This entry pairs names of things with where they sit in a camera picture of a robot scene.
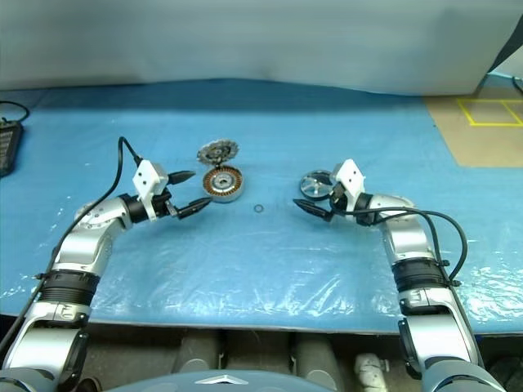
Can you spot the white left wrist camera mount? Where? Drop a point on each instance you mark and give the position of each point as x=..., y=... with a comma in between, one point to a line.
x=147, y=175

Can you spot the brown cardboard board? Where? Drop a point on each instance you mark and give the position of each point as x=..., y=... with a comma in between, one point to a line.
x=490, y=147

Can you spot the grey robot torso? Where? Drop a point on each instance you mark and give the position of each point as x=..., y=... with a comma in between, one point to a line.
x=224, y=381

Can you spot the toothed silver gear plate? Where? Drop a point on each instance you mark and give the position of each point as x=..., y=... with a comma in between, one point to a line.
x=216, y=152

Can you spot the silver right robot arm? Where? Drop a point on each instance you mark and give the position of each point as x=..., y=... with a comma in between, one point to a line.
x=408, y=241

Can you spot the black keypad device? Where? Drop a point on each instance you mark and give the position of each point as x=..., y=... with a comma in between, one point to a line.
x=8, y=147

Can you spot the black spoked wheel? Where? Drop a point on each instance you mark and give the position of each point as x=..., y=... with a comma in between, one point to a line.
x=314, y=183

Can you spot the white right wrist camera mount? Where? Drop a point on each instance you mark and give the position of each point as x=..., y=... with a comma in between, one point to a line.
x=351, y=173

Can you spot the white backdrop sheet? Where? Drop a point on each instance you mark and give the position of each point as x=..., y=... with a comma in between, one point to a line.
x=245, y=41

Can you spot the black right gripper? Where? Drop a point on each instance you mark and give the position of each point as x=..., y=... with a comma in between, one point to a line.
x=339, y=202

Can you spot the motor stator with copper windings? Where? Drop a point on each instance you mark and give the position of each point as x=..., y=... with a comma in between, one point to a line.
x=222, y=181

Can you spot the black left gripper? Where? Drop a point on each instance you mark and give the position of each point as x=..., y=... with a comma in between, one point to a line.
x=165, y=203

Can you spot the grey rounded cylinder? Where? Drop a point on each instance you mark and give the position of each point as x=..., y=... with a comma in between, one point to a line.
x=318, y=355
x=196, y=355

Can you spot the yellow tape marking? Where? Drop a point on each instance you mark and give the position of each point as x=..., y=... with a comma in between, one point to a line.
x=494, y=123

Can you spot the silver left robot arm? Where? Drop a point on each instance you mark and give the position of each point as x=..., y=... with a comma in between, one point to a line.
x=86, y=241

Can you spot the blue foam table mat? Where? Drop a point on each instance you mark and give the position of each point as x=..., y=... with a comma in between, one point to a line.
x=261, y=261

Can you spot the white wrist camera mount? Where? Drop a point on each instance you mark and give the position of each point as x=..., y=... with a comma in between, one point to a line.
x=351, y=173
x=147, y=175

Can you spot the white rounded fitting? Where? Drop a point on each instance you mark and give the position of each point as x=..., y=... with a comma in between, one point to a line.
x=369, y=367

